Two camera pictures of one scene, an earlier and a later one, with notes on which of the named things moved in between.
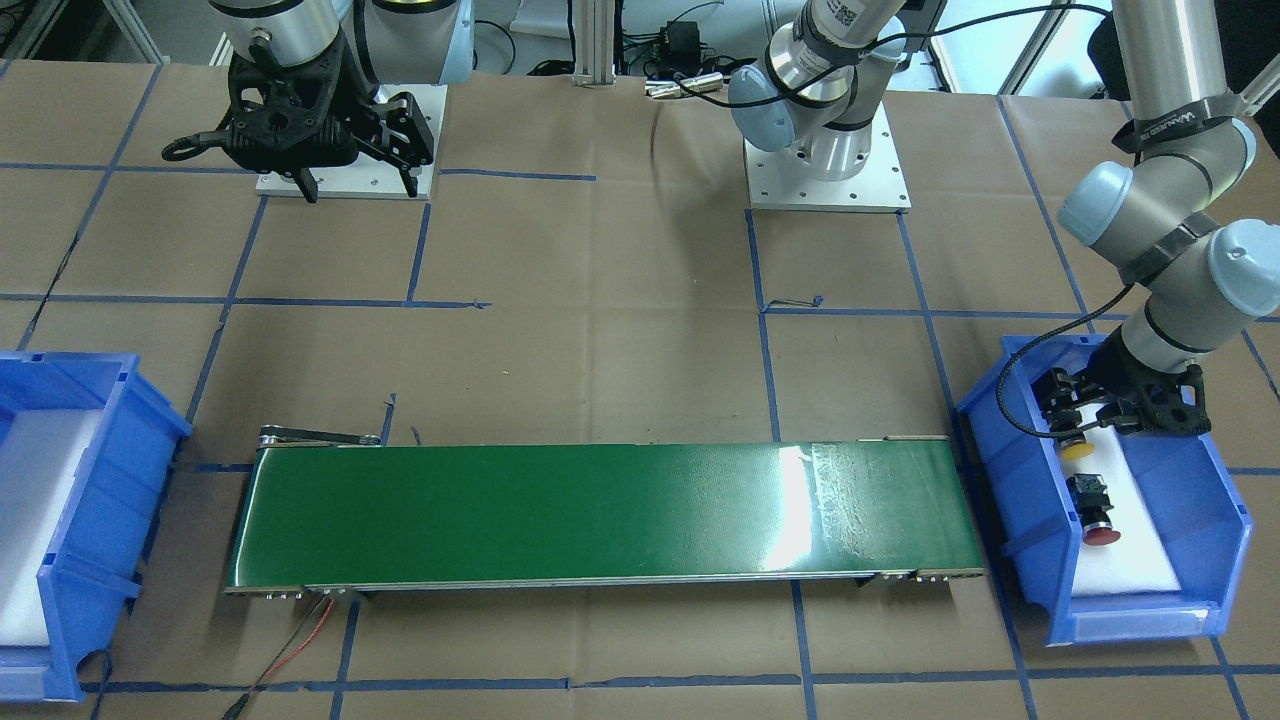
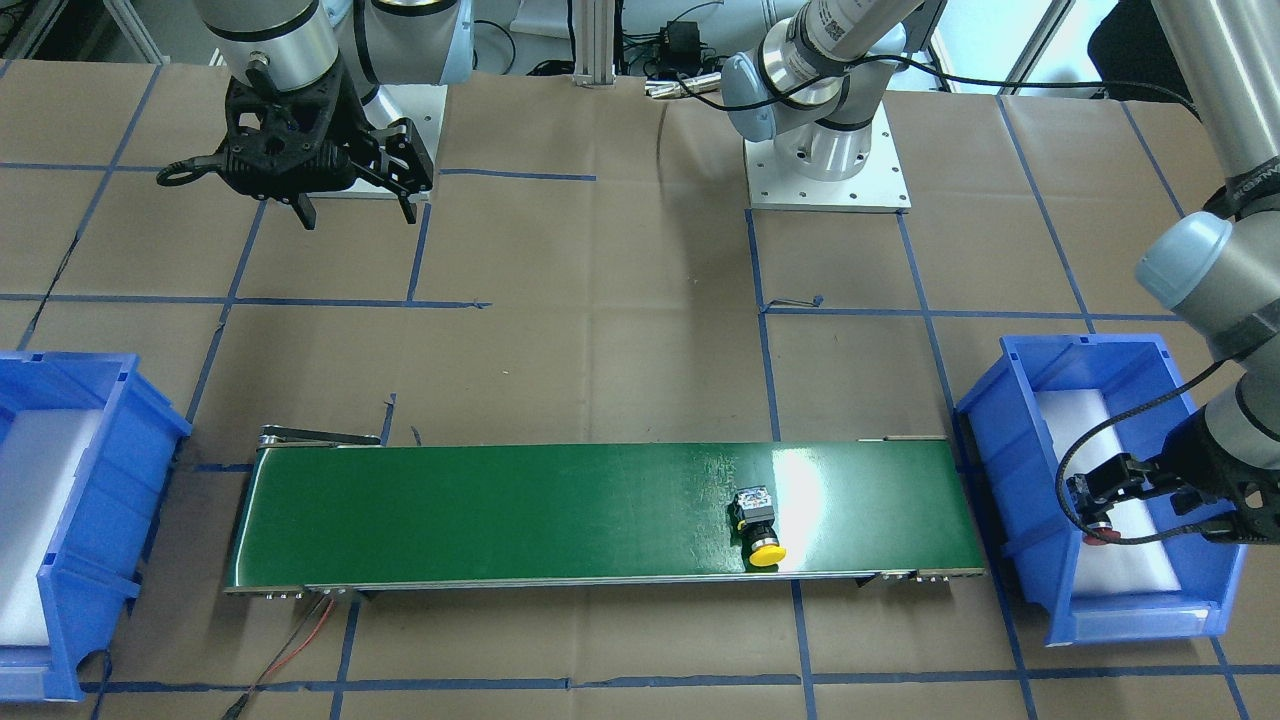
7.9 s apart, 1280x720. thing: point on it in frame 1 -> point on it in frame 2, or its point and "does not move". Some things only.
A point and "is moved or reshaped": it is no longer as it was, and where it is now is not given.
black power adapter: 680,49 does not move
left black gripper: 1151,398 -> 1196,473
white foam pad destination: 39,454 does not move
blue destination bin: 98,544 does not move
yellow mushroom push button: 1076,449 is moved or reshaped
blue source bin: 1183,477 does not move
